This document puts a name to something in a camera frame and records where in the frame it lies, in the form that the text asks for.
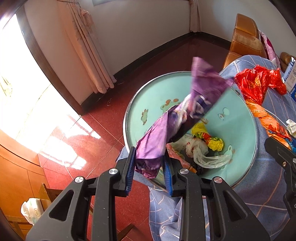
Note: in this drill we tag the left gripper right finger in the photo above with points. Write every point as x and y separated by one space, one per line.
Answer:
210 206

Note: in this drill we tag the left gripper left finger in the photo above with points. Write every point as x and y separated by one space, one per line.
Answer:
121 177

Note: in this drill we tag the orange snack wrapper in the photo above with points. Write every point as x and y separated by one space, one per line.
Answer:
271 125

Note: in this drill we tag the red plastic bag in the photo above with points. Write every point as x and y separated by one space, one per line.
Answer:
254 83

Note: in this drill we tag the purple snack wrapper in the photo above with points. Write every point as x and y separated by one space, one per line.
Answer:
206 88

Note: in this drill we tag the white yellow plastic bag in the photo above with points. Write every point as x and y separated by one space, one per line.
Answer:
197 149

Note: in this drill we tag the pink transparent plastic bag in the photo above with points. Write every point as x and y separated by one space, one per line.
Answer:
174 154

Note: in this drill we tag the white tissue pack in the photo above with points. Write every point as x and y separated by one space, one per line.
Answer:
32 210

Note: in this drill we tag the blue white gable carton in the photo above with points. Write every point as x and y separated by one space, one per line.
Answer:
293 94

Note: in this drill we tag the white tall milk carton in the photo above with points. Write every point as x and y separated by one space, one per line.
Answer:
290 76

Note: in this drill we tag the brown leather sofa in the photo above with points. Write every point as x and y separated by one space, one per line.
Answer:
285 59

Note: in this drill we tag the pink floral pillow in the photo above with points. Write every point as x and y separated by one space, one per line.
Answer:
269 49

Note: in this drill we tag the brown leather armchair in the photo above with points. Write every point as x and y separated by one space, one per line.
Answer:
245 40

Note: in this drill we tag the left pink curtain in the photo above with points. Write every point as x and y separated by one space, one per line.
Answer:
80 29

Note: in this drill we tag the pink curtain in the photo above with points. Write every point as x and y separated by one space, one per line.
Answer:
80 29
195 25

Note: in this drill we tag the right pink curtain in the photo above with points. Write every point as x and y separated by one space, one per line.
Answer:
195 25

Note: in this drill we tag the brown wooden door frame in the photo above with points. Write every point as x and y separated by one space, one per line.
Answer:
43 63

